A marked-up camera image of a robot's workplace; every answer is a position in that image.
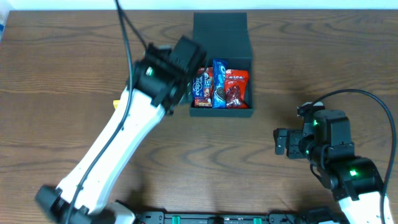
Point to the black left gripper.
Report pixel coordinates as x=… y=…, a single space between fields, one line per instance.
x=173 y=94

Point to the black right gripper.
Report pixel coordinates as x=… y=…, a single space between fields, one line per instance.
x=290 y=143

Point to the blue Oreo cookie pack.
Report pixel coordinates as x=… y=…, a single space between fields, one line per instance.
x=219 y=72

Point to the red snack pouch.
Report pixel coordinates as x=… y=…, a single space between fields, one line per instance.
x=235 y=87

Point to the blue Eclipse mints tin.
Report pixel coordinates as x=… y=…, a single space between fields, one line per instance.
x=198 y=87

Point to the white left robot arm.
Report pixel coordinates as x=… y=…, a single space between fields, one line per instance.
x=83 y=195

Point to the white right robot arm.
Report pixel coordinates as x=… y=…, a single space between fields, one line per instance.
x=325 y=141

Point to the red Hello Panda box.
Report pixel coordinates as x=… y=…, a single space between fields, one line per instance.
x=206 y=102

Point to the black open gift box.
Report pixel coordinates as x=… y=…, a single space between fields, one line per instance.
x=225 y=35

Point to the yellow orange snack packet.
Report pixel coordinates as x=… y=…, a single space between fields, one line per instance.
x=116 y=103

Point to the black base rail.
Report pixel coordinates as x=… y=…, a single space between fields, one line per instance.
x=319 y=215

